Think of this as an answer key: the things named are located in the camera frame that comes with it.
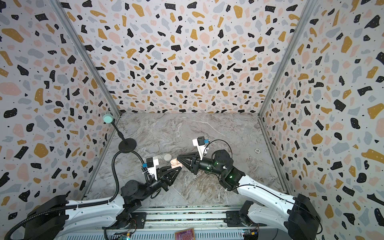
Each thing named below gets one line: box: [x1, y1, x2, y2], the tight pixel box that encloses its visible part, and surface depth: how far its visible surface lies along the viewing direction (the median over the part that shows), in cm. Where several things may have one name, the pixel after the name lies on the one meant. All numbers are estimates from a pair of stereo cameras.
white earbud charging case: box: [163, 153, 172, 161], surface depth 99 cm
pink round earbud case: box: [170, 158, 183, 169], surface depth 65 cm
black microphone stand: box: [111, 119, 137, 154], surface depth 102 cm
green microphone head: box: [103, 114, 114, 124], surface depth 73 cm
